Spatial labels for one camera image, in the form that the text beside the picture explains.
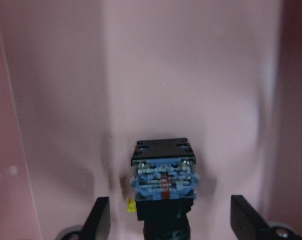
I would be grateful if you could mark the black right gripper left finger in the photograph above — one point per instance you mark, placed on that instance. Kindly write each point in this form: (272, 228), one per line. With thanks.
(97, 225)

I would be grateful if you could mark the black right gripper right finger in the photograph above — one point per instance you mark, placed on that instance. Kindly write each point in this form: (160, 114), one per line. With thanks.
(246, 223)

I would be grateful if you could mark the yellow push button switch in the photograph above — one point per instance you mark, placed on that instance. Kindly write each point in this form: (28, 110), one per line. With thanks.
(164, 183)

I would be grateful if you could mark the pink plastic tray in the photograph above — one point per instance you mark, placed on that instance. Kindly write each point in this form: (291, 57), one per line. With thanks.
(82, 81)

